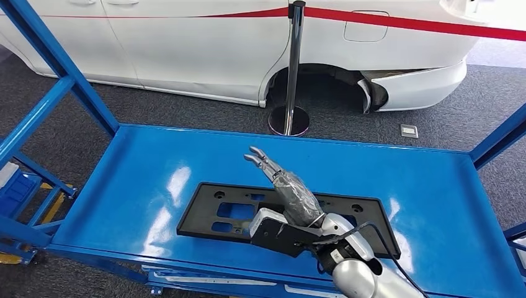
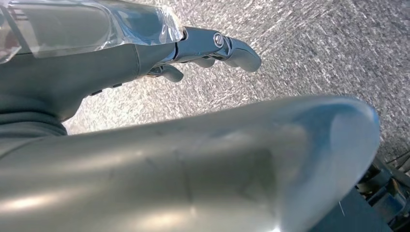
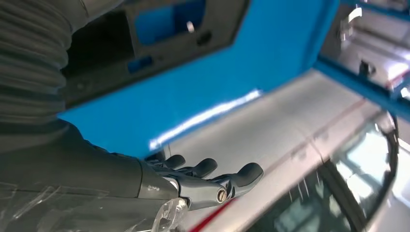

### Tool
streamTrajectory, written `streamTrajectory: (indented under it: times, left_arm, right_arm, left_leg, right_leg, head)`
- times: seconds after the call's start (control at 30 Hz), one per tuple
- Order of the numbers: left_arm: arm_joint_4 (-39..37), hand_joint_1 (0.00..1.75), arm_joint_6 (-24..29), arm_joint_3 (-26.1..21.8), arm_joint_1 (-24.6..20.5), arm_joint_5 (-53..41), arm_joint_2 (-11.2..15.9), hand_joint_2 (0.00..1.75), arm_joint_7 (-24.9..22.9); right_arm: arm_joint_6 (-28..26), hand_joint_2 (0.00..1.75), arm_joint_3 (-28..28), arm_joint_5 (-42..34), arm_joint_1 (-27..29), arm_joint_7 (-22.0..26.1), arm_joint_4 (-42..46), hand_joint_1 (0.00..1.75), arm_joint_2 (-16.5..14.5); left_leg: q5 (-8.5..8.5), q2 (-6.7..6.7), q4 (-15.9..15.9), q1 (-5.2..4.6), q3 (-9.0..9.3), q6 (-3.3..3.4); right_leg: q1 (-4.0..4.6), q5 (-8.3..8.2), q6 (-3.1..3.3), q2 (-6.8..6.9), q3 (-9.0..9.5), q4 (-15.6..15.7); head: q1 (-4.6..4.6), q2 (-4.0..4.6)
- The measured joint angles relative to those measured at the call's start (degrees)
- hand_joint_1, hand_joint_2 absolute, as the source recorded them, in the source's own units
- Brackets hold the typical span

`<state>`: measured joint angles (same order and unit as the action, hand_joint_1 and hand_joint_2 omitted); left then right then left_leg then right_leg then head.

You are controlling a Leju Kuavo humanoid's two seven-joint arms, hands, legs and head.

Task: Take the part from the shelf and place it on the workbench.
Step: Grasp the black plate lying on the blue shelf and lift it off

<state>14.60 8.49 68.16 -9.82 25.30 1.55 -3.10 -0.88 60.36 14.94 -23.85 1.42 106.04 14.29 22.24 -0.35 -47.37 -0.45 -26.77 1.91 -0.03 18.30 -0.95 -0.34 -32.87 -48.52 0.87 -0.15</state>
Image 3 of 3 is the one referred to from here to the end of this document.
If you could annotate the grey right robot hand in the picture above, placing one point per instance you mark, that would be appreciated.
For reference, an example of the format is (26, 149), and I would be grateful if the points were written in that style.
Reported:
(80, 169)

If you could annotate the blue metal shelf rack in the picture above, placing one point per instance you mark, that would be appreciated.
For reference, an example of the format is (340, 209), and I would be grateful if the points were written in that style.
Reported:
(256, 64)

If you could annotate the clear plastic hand cover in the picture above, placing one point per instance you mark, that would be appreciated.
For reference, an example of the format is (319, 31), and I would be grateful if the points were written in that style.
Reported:
(169, 214)

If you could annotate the white car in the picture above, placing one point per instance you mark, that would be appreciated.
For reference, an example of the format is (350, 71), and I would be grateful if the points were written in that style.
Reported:
(272, 128)

